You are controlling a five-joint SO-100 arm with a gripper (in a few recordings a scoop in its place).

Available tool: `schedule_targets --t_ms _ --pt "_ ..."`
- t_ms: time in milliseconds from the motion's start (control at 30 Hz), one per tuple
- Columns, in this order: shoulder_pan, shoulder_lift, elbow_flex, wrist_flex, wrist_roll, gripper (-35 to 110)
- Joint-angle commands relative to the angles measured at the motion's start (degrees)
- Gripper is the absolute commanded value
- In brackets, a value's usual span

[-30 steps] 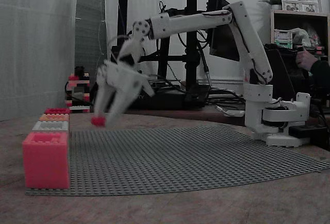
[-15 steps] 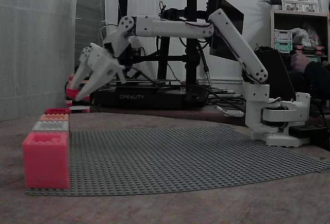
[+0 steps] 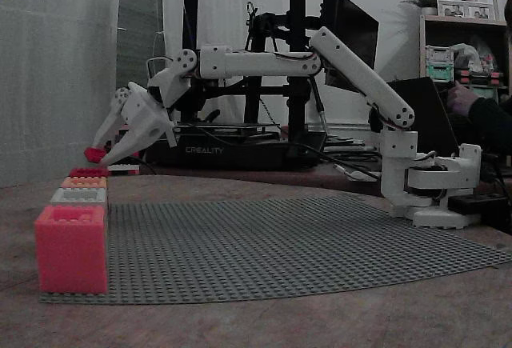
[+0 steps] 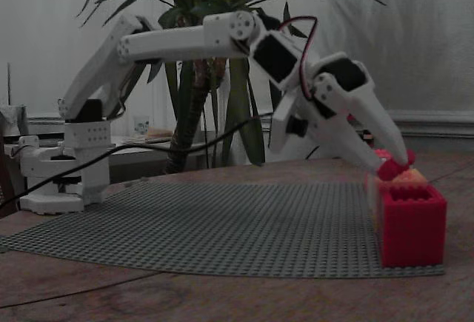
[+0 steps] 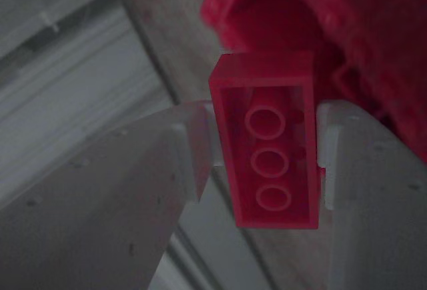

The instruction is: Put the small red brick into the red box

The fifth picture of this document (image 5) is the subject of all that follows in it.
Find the red Lego brick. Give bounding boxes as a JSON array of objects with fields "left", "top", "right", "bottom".
[{"left": 209, "top": 51, "right": 326, "bottom": 230}]

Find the pile of red lego bricks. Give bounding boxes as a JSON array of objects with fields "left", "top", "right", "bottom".
[{"left": 199, "top": 0, "right": 427, "bottom": 159}]

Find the grey ribbed rail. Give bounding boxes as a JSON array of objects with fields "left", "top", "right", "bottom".
[{"left": 0, "top": 0, "right": 171, "bottom": 211}]

